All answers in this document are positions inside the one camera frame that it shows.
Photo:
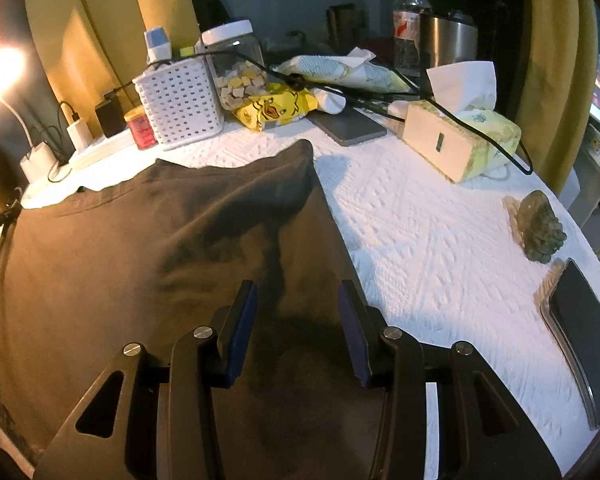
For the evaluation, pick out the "white perforated basket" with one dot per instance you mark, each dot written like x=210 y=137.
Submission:
x=180 y=100

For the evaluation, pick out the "black smartphone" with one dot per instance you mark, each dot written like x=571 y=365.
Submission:
x=585 y=340

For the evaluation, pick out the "black charger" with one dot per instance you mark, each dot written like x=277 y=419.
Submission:
x=110 y=116

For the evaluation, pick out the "yellow-green tissue pack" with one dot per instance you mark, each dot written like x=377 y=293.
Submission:
x=495 y=130

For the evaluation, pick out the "white tube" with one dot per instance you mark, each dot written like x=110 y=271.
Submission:
x=330 y=100

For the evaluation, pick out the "yellow snack bag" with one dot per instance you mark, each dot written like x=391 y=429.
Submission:
x=275 y=107

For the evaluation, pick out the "white embossed table cover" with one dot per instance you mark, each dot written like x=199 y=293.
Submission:
x=430 y=260

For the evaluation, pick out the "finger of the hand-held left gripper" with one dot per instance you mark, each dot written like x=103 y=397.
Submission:
x=2 y=216

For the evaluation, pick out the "white wet wipes pack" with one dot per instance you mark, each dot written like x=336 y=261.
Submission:
x=330 y=70

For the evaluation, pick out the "brown t-shirt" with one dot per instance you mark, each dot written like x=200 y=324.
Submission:
x=155 y=260

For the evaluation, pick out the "white charger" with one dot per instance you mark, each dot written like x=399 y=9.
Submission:
x=80 y=132

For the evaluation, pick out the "clear jar with white lid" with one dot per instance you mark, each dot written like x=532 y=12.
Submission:
x=235 y=65

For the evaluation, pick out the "white power strip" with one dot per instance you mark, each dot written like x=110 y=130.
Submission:
x=100 y=149

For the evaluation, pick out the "orange candle jar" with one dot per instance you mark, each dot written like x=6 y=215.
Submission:
x=141 y=130

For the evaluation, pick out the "blue and white bottle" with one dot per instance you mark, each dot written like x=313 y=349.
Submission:
x=157 y=45

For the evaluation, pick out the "yellow curtain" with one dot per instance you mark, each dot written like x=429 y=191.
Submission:
x=80 y=20
x=555 y=60

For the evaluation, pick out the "steel tumbler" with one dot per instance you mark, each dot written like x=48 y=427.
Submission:
x=450 y=40

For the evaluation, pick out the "white desk lamp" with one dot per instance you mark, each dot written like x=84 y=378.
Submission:
x=37 y=160

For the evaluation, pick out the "green stone figurine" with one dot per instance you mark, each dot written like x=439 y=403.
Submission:
x=540 y=225

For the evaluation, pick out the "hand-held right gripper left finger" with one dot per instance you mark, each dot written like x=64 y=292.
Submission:
x=240 y=335

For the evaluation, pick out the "clear water bottle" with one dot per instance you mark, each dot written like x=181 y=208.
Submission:
x=407 y=20

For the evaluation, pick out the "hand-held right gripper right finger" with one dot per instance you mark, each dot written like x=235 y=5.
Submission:
x=355 y=340

